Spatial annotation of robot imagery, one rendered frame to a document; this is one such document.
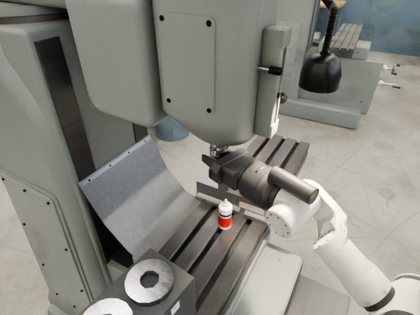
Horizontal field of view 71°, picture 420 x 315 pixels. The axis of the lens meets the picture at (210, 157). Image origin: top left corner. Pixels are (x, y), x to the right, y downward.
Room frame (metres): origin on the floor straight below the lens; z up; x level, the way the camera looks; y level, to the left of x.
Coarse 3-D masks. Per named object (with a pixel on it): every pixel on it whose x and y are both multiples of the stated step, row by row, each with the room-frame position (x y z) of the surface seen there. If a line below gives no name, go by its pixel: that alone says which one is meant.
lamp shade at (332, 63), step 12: (312, 60) 0.52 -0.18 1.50; (324, 60) 0.51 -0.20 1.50; (336, 60) 0.52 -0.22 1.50; (312, 72) 0.51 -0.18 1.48; (324, 72) 0.50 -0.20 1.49; (336, 72) 0.51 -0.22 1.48; (300, 84) 0.53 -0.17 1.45; (312, 84) 0.51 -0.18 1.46; (324, 84) 0.50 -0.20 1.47; (336, 84) 0.51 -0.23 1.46
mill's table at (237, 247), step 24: (264, 144) 1.14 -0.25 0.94; (288, 144) 1.10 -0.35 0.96; (288, 168) 0.93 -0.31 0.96; (192, 216) 0.67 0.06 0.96; (216, 216) 0.67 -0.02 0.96; (240, 216) 0.67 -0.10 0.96; (168, 240) 0.58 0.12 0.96; (192, 240) 0.58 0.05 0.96; (216, 240) 0.58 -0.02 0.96; (240, 240) 0.60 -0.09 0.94; (192, 264) 0.50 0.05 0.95; (216, 264) 0.49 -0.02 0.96; (240, 264) 0.49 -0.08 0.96; (216, 288) 0.42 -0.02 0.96; (216, 312) 0.36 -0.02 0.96
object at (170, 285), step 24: (144, 264) 0.35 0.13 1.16; (168, 264) 0.36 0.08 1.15; (120, 288) 0.31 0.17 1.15; (144, 288) 0.30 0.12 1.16; (168, 288) 0.30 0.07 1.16; (192, 288) 0.33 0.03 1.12; (96, 312) 0.26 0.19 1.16; (120, 312) 0.26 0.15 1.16; (144, 312) 0.27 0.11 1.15; (168, 312) 0.27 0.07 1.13; (192, 312) 0.32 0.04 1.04
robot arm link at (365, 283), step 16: (336, 256) 0.34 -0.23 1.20; (352, 256) 0.34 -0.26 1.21; (336, 272) 0.33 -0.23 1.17; (352, 272) 0.32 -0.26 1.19; (368, 272) 0.31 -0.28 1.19; (352, 288) 0.30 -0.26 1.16; (368, 288) 0.29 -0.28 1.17; (384, 288) 0.29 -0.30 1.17; (400, 288) 0.30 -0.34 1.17; (416, 288) 0.29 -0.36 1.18; (368, 304) 0.28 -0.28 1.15; (384, 304) 0.27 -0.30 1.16; (400, 304) 0.26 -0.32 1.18; (416, 304) 0.26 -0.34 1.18
